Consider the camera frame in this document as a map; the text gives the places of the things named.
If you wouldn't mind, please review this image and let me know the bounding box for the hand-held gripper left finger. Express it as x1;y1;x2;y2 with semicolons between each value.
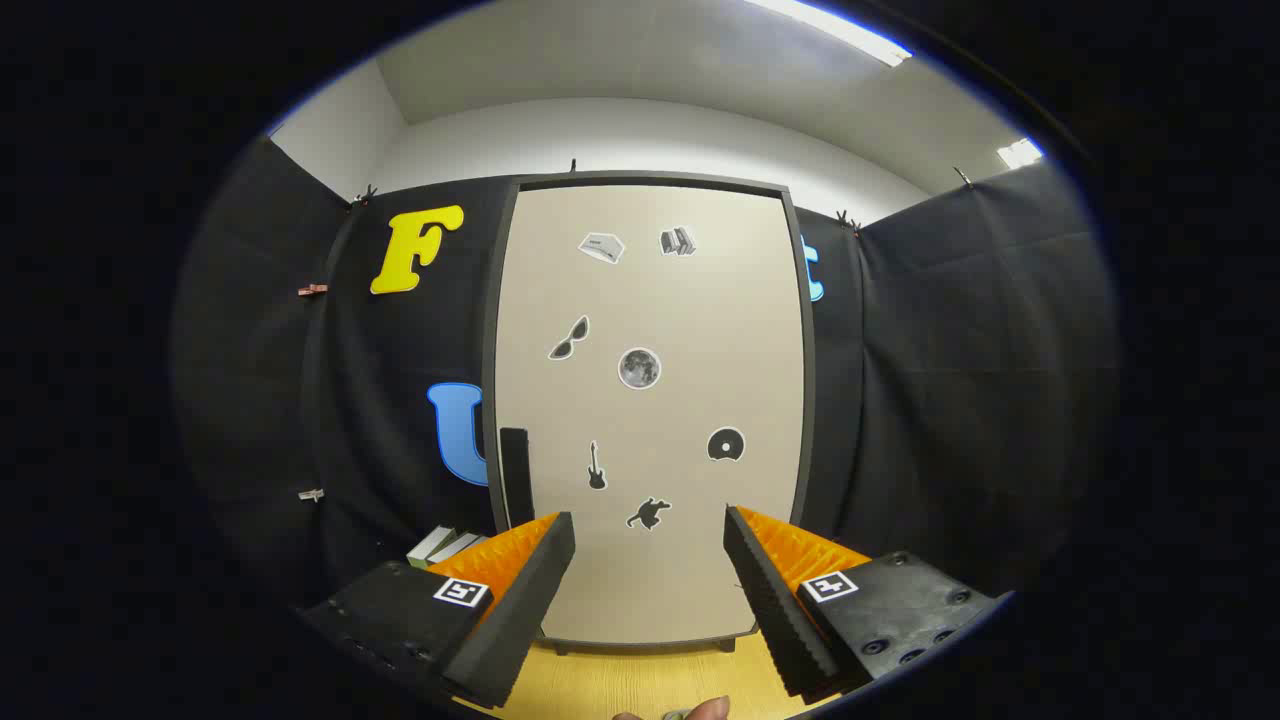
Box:
298;511;577;711

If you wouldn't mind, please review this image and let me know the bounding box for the green book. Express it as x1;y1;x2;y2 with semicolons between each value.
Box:
407;527;456;566

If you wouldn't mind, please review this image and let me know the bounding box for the brown book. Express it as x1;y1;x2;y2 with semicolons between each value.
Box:
430;533;489;569

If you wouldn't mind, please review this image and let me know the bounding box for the black backdrop cloth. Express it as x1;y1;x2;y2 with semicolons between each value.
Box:
170;135;1119;641

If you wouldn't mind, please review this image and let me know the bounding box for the beige cabinet door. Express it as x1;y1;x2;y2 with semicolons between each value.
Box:
495;185;806;646

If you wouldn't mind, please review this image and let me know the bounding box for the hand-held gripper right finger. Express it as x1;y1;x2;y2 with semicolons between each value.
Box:
722;504;1013;701

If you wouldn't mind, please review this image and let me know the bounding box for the grey cabinet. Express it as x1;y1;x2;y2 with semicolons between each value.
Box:
482;172;816;656

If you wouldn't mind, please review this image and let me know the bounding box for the black door handle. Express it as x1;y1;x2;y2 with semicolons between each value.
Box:
499;427;536;531

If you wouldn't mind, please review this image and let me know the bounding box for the long ceiling light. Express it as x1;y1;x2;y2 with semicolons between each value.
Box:
745;0;913;68

